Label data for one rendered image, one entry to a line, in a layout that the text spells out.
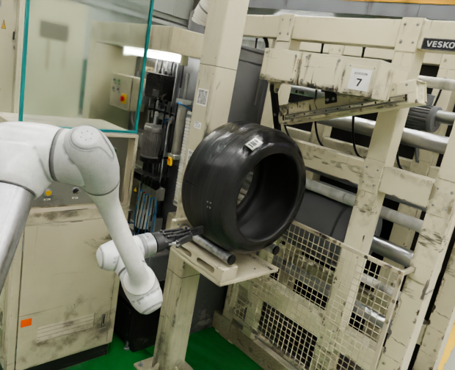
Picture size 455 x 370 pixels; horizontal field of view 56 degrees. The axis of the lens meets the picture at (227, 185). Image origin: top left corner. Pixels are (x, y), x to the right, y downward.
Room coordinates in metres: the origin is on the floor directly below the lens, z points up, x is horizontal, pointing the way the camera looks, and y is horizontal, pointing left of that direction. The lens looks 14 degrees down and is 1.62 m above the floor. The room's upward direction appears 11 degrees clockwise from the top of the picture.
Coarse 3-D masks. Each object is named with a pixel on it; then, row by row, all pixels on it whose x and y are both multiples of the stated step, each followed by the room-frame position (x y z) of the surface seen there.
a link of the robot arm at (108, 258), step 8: (112, 240) 1.37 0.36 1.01; (136, 240) 1.40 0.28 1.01; (104, 248) 1.33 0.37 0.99; (112, 248) 1.33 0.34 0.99; (144, 248) 1.40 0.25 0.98; (96, 256) 1.34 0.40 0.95; (104, 256) 1.31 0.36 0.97; (112, 256) 1.32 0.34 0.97; (104, 264) 1.31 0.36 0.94; (112, 264) 1.31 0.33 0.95; (120, 264) 1.31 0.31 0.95; (120, 272) 1.31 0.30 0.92
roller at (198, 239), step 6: (198, 234) 1.79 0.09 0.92; (192, 240) 1.79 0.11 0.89; (198, 240) 1.76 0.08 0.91; (204, 240) 1.75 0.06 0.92; (210, 240) 1.75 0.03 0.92; (204, 246) 1.73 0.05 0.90; (210, 246) 1.71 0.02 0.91; (216, 246) 1.70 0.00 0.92; (210, 252) 1.71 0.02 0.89; (216, 252) 1.67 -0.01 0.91; (222, 252) 1.66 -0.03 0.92; (228, 252) 1.66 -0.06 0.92; (222, 258) 1.64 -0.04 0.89; (228, 258) 1.62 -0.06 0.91; (234, 258) 1.64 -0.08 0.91
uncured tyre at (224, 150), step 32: (224, 128) 1.77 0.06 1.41; (256, 128) 1.73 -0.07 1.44; (192, 160) 1.70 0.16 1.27; (224, 160) 1.60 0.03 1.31; (256, 160) 1.63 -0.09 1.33; (288, 160) 1.97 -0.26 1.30; (192, 192) 1.65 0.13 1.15; (224, 192) 1.56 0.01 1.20; (256, 192) 2.06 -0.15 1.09; (288, 192) 1.98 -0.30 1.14; (192, 224) 1.72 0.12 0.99; (224, 224) 1.57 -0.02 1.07; (256, 224) 1.96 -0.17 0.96; (288, 224) 1.85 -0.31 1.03
